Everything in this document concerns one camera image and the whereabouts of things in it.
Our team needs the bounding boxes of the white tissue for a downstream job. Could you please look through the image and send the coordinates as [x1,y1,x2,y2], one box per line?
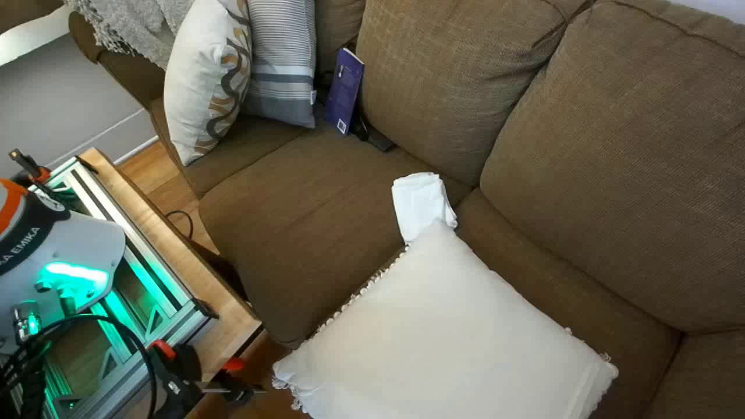
[389,171,461,245]

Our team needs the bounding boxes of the white lace-trimmed pillow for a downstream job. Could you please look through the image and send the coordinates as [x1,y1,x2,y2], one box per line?
[269,218,621,419]

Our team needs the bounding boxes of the grey striped throw pillow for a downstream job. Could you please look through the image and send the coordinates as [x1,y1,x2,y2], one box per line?
[241,0,322,131]

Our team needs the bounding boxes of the cream throw pillow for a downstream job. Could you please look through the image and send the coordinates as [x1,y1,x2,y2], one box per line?
[161,0,253,168]

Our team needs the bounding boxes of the brown fabric sofa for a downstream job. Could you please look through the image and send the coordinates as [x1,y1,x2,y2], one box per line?
[67,0,745,419]

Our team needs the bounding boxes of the purple book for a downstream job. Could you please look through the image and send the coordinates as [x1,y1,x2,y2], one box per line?
[324,45,368,137]

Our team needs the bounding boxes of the brown sofa back cushion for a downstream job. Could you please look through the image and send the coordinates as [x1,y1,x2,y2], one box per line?
[311,0,368,74]
[354,0,593,189]
[476,0,745,336]

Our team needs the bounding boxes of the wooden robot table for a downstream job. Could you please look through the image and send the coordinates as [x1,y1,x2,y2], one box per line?
[77,147,266,385]

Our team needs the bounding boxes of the orange black clamp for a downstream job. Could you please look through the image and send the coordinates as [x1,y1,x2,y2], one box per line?
[208,353,258,407]
[6,147,53,187]
[149,337,210,419]

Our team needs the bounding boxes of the cream knitted blanket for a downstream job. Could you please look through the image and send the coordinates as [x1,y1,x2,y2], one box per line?
[67,0,196,72]

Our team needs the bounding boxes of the thin black floor cable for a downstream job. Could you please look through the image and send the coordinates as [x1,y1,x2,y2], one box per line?
[162,208,197,245]

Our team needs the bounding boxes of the aluminium frame with green light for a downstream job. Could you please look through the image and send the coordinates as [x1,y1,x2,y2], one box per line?
[38,153,218,419]

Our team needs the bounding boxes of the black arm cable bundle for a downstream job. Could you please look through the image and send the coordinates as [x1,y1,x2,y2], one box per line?
[0,311,171,419]

